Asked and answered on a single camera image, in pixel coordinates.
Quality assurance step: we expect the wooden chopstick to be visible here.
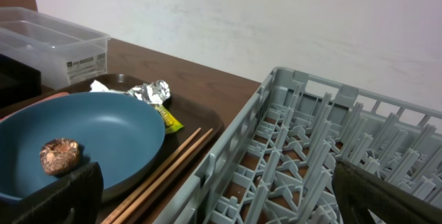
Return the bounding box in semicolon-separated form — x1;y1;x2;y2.
101;128;201;224
111;129;213;224

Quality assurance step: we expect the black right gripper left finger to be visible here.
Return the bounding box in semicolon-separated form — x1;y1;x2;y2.
1;162;104;223

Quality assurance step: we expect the grey dishwasher rack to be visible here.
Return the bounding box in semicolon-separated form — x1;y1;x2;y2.
156;67;441;223

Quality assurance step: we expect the dark brown serving tray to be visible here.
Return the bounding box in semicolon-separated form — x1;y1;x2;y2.
0;73;225;224

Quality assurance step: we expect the black waste tray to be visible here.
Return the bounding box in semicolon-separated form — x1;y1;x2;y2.
1;54;41;108

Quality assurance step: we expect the brown shiitake mushroom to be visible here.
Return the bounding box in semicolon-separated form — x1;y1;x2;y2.
39;138;81;176

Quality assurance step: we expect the aluminium foil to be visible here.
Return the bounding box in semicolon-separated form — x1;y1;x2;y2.
126;80;171;104

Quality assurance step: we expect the clear plastic bin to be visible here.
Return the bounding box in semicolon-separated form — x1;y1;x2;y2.
1;7;111;89

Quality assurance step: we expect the yellow green snack wrapper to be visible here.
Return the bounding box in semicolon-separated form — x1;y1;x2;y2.
153;104;184;134

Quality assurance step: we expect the white napkin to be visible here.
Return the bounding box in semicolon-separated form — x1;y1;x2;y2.
90;80;124;94

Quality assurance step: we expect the wooden chopstick right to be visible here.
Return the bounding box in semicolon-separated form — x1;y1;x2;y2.
111;129;213;224

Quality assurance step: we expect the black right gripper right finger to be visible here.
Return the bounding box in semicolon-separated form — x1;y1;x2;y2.
332;160;441;224

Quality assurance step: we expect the wooden chopstick left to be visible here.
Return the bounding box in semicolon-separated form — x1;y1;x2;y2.
101;128;201;224

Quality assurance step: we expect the orange carrot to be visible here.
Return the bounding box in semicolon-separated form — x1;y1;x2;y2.
1;92;70;121

